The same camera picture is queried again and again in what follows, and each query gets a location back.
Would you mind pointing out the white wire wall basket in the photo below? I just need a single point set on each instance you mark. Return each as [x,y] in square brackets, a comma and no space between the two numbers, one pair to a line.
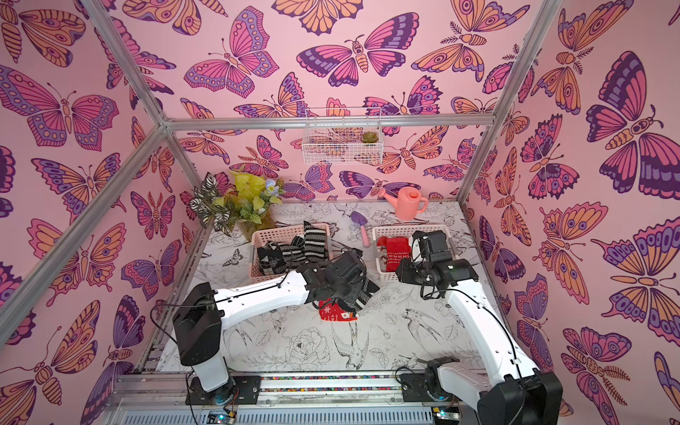
[333,135]

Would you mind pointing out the small green succulent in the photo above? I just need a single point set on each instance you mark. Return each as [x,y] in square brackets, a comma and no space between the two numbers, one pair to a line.
[370,137]

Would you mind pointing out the red snowflake bird sock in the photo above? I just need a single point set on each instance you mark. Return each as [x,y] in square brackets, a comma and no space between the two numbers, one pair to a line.
[332,312]

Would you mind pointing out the red patterned sock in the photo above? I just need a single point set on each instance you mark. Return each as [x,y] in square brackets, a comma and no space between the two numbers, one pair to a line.
[391,250]

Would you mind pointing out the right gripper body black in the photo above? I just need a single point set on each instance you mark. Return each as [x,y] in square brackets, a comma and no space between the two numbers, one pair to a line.
[421,247]

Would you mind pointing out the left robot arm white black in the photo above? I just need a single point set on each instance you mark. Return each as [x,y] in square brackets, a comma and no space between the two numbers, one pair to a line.
[200,320]

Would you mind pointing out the pink plastic basket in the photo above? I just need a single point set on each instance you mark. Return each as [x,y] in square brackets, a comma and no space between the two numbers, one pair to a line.
[280,236]

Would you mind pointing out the purple pink garden trowel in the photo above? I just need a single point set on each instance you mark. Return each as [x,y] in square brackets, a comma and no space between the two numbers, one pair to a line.
[361,221]

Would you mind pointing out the white plastic basket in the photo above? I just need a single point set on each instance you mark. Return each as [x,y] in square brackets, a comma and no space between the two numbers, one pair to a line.
[408,232]

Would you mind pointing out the pink watering can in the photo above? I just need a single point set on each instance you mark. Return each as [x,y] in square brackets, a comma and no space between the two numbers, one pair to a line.
[407,204]

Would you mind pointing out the artificial plant bouquet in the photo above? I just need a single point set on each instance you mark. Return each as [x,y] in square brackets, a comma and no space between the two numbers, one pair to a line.
[242,201]

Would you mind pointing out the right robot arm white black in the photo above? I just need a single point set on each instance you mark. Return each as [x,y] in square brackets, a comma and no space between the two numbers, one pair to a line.
[513,389]

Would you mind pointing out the black grey striped sock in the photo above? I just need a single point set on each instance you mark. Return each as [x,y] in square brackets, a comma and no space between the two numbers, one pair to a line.
[366,291]
[294,254]

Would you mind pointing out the black white striped sock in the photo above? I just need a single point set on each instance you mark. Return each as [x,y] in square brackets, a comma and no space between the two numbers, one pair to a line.
[315,243]

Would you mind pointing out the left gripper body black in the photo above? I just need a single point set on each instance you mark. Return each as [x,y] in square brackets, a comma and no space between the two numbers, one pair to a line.
[346,293]

